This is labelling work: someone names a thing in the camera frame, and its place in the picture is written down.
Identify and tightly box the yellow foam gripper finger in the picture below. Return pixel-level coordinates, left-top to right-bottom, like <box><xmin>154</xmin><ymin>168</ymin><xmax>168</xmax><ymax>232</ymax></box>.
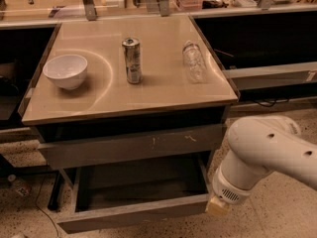
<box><xmin>205</xmin><ymin>195</ymin><xmax>230</xmax><ymax>216</ymax></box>

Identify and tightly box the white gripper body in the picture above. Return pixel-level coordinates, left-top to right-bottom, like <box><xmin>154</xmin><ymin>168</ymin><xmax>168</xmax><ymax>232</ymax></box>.
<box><xmin>212</xmin><ymin>168</ymin><xmax>251</xmax><ymax>205</ymax></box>

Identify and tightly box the grey drawer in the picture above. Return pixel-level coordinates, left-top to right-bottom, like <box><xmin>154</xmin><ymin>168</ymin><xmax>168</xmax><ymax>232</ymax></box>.
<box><xmin>58</xmin><ymin>156</ymin><xmax>211</xmax><ymax>234</ymax></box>
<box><xmin>38</xmin><ymin>124</ymin><xmax>226</xmax><ymax>170</ymax></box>

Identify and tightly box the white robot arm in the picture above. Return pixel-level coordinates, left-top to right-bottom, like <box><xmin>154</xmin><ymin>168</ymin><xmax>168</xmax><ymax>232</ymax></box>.
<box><xmin>206</xmin><ymin>116</ymin><xmax>317</xmax><ymax>216</ymax></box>

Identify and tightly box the grey top drawer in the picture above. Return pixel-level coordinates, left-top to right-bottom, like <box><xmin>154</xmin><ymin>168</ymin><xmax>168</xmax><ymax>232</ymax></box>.
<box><xmin>38</xmin><ymin>124</ymin><xmax>226</xmax><ymax>170</ymax></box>

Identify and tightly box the grey drawer cabinet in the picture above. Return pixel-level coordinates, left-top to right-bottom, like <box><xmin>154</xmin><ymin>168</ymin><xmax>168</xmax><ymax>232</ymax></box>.
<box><xmin>18</xmin><ymin>14</ymin><xmax>241</xmax><ymax>171</ymax></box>

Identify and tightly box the clear plastic bottle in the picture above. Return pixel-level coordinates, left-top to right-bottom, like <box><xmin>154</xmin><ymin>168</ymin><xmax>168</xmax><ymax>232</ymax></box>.
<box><xmin>182</xmin><ymin>41</ymin><xmax>207</xmax><ymax>83</ymax></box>

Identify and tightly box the black table leg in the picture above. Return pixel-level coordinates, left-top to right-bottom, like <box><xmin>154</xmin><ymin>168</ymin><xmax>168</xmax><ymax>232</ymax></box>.
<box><xmin>48</xmin><ymin>174</ymin><xmax>63</xmax><ymax>211</ymax></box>

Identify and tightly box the silver beverage can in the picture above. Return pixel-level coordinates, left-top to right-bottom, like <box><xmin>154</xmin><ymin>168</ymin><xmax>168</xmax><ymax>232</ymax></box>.
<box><xmin>122</xmin><ymin>38</ymin><xmax>143</xmax><ymax>84</ymax></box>

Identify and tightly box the small bottle on floor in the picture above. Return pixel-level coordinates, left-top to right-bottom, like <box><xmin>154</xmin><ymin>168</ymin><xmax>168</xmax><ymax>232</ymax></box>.
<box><xmin>8</xmin><ymin>175</ymin><xmax>32</xmax><ymax>196</ymax></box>

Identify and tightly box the white ceramic bowl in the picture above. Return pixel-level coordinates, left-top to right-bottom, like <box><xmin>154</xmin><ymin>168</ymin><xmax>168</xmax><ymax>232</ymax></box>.
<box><xmin>43</xmin><ymin>55</ymin><xmax>88</xmax><ymax>90</ymax></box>

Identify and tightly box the grey metal side rail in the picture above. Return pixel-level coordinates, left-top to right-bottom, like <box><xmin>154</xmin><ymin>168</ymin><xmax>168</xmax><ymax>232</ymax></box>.
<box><xmin>223</xmin><ymin>61</ymin><xmax>317</xmax><ymax>90</ymax></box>

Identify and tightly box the black floor cable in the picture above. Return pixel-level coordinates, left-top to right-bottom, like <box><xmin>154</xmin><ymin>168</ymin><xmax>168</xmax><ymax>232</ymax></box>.
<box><xmin>34</xmin><ymin>174</ymin><xmax>61</xmax><ymax>238</ymax></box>

